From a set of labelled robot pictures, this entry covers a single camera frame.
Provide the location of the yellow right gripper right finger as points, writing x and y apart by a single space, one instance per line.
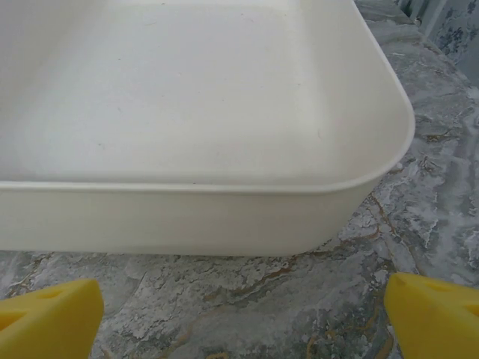
438 321

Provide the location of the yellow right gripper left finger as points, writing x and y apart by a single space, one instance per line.
48 321

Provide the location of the white plastic tray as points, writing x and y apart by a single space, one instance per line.
187 112

